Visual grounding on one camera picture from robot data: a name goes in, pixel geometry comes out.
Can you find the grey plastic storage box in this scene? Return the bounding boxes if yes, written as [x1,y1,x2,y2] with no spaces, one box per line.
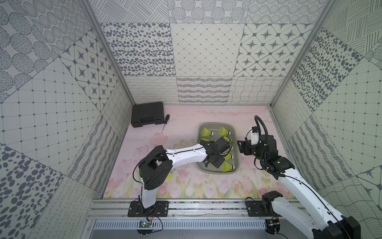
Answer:
[198,122,240,174]

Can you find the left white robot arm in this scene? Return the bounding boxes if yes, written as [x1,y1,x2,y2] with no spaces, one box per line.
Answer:
[128,137,232,217]

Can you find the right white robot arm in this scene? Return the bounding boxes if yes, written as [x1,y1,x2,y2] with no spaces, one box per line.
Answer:
[237,135,361,239]

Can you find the black plastic tool case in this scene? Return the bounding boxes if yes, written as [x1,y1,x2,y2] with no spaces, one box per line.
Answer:
[131,102,165,127]

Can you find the small green circuit board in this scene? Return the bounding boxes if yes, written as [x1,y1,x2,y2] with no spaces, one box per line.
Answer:
[138,220,152,230]

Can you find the black handled screwdriver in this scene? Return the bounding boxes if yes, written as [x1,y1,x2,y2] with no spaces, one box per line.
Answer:
[162,114,170,131]

